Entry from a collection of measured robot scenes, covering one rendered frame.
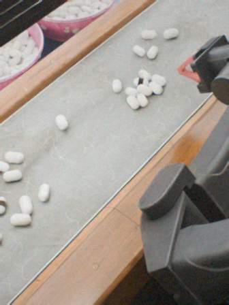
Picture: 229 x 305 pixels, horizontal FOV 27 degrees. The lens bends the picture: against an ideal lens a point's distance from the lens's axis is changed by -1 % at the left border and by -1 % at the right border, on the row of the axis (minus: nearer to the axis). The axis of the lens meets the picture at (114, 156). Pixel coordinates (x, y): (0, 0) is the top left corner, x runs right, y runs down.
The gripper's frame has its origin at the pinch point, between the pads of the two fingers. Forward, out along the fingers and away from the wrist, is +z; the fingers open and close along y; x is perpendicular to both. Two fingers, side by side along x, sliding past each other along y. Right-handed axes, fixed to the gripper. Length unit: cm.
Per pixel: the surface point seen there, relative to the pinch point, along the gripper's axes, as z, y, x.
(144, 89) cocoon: 12.8, 0.2, 2.8
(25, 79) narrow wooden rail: 29.7, 14.5, -11.7
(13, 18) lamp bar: -1.6, 26.2, -25.2
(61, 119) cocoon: 19.1, 17.9, -2.4
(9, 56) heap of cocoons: 40.7, 9.3, -16.6
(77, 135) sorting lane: 17.2, 18.0, 1.9
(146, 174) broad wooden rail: 2.0, 18.3, 11.4
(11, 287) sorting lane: 7, 49, 10
